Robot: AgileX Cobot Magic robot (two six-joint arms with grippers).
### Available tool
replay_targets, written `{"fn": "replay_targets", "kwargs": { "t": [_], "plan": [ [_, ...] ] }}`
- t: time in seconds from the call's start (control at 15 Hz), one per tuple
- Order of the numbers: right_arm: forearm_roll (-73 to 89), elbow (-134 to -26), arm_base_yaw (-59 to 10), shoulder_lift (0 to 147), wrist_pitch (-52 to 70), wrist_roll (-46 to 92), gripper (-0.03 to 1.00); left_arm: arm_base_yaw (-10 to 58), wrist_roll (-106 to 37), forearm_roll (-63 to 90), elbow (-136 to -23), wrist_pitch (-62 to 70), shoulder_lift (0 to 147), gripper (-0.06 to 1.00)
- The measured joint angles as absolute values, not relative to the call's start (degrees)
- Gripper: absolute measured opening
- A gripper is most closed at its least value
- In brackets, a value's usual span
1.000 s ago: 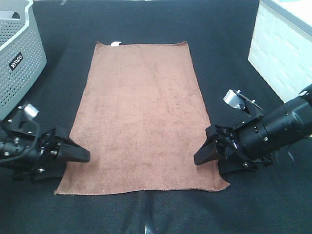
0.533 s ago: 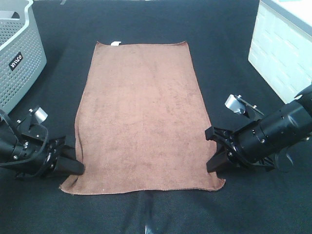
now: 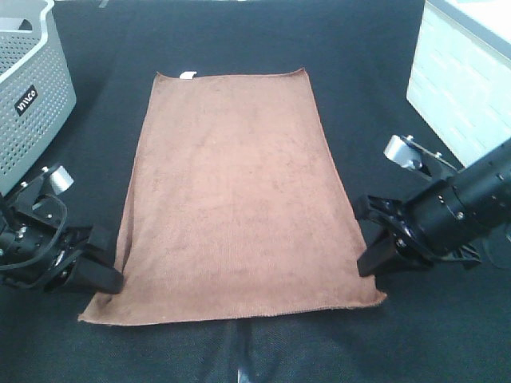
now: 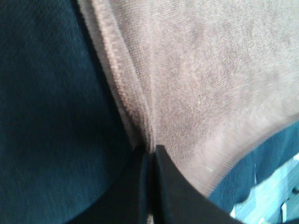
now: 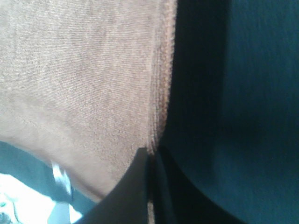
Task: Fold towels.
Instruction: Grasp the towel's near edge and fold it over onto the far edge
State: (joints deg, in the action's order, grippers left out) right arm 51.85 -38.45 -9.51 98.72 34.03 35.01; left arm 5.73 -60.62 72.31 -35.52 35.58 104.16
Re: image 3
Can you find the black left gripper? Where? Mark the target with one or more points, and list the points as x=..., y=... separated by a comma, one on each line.
x=39, y=250

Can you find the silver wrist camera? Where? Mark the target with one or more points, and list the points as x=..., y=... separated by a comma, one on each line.
x=408, y=154
x=57, y=179

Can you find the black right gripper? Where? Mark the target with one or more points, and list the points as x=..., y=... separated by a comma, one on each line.
x=432, y=227

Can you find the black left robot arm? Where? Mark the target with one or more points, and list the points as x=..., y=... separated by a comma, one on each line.
x=41, y=251

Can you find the brown towel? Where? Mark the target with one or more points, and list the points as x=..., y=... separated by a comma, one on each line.
x=234, y=209

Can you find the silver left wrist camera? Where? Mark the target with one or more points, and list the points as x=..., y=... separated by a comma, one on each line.
x=57, y=179

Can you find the grey perforated basket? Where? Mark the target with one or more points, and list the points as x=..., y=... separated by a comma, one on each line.
x=37, y=93

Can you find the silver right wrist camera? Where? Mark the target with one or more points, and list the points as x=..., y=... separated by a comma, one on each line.
x=408, y=154

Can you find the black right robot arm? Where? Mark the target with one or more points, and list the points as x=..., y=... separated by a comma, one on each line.
x=483, y=188

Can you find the white plastic bin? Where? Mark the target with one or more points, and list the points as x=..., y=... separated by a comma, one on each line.
x=460, y=76

